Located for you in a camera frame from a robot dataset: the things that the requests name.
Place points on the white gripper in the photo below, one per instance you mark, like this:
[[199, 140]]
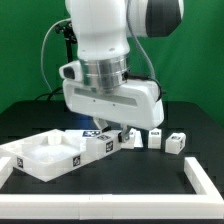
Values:
[[135, 103]]

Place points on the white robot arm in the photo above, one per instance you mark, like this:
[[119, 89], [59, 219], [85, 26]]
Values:
[[99, 83]]

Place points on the white tag base sheet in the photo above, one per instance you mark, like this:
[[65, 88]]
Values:
[[96, 133]]

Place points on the white obstacle fence bar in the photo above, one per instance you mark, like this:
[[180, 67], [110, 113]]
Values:
[[205, 203]]

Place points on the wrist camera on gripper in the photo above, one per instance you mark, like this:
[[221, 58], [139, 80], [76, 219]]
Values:
[[71, 71]]

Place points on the black camera stand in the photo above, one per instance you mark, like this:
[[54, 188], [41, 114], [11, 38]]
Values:
[[69, 37]]

